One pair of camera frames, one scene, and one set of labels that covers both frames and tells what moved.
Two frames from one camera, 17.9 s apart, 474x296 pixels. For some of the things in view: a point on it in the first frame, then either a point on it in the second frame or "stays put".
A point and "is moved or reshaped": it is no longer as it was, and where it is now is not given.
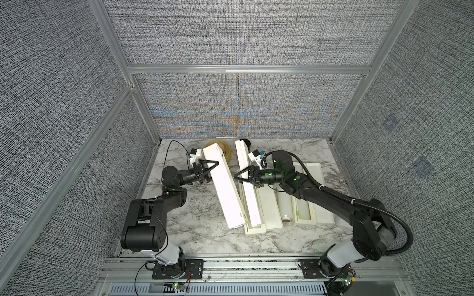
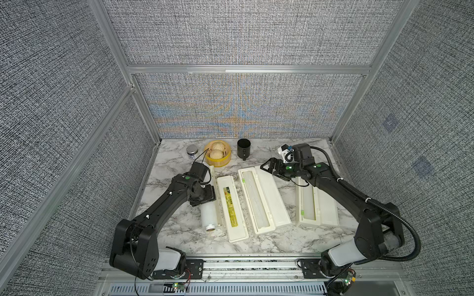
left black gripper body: (189, 177) -> (205, 194)
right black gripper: (258, 180) -> (273, 161)
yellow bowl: (223, 147) stays put
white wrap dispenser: (225, 188) -> (210, 212)
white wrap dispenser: (306, 213) stays put
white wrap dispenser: (259, 206) is moved or reshaped
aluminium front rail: (240, 275) stays put
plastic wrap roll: (285, 205) -> (209, 214)
